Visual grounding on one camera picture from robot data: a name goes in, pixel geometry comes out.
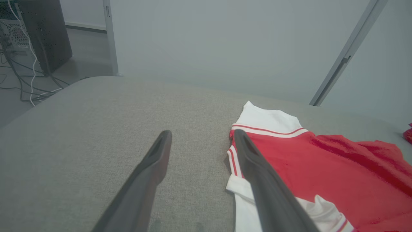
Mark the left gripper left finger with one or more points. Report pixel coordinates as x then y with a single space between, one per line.
138 199

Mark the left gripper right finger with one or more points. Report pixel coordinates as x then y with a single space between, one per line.
273 206

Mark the red and white jersey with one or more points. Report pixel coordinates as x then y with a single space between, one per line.
322 167

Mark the red shorts white hem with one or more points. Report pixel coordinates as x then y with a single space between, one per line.
408 135

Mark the metal shelf with equipment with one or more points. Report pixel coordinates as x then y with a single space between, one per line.
111 38

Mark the black computer tower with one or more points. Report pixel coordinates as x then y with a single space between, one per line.
48 32

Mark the grey metal partition post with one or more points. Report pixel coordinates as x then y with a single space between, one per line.
364 32
355 32

